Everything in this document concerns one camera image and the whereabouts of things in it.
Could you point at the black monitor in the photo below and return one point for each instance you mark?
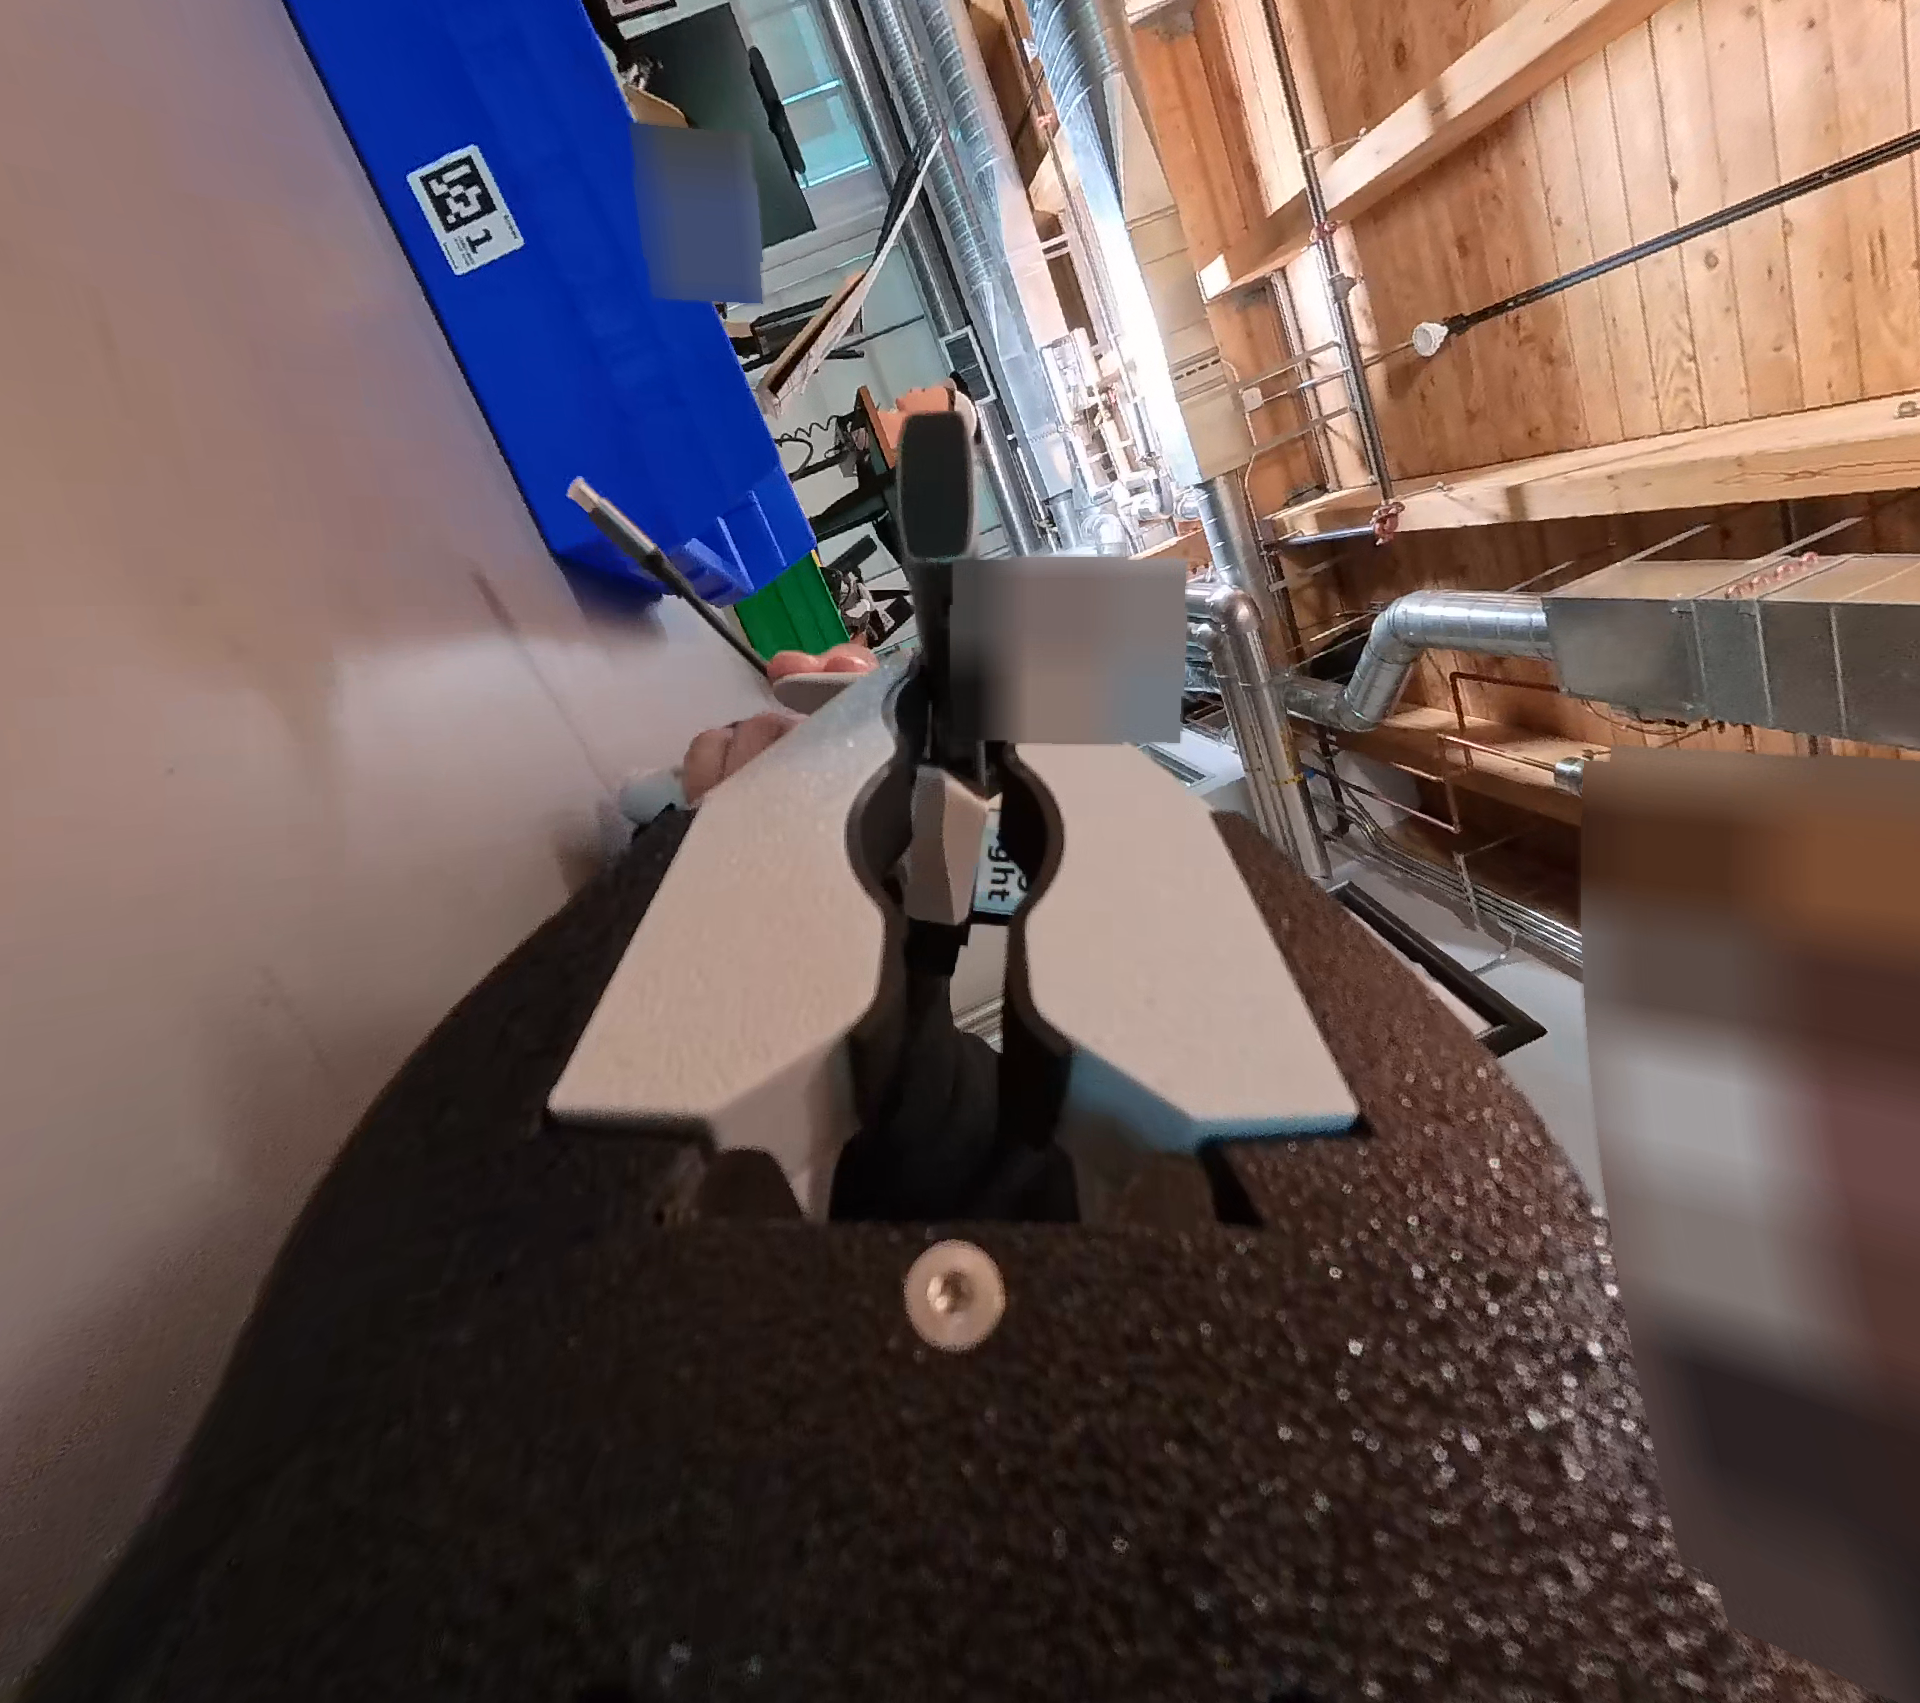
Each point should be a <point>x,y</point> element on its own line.
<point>735,130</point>

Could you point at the black framed marker sign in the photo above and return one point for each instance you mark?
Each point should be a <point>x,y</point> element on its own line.
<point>1441,967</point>

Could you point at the green plastic bin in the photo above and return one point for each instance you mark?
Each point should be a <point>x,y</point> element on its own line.
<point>789,609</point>

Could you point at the person's right hand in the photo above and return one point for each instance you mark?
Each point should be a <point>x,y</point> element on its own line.
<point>735,752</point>

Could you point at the silver ventilation duct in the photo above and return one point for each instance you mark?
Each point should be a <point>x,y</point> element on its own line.
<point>931,83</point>
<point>1095,83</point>

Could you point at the track spot lamp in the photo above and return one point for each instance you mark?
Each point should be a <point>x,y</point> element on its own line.
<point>1432,339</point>

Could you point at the blue plastic bin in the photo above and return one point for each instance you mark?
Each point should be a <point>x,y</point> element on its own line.
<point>495,83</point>

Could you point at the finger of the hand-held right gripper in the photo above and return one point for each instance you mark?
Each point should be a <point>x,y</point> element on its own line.
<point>943,849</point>

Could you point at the grey desk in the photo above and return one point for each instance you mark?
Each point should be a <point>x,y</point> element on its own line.
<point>226,684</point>

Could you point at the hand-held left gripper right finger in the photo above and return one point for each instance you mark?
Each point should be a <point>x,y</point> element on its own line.
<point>1185,983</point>

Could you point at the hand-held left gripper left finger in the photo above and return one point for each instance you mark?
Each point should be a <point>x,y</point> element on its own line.
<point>720,983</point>

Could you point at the rectangular metal duct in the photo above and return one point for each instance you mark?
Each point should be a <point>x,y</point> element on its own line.
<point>1725,651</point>

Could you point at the grey USB hub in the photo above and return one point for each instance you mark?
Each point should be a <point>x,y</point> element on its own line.
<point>936,488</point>

